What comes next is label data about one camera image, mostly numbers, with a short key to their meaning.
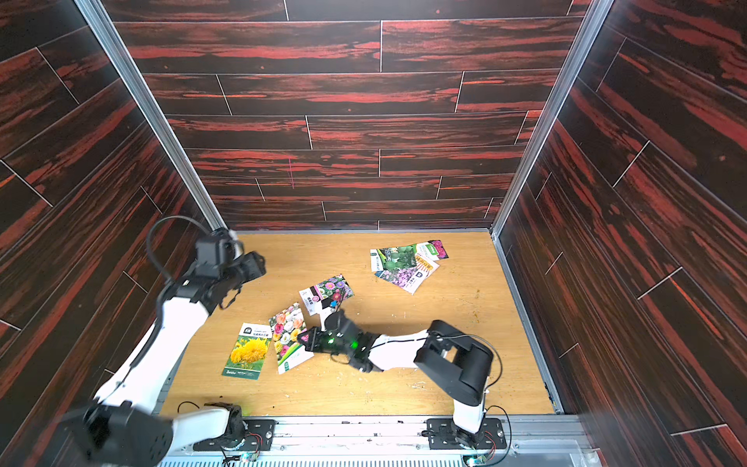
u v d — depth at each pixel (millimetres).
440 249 1146
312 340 717
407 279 1025
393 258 1111
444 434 735
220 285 558
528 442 725
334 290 1023
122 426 384
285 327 837
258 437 724
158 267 594
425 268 1077
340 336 637
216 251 570
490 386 485
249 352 885
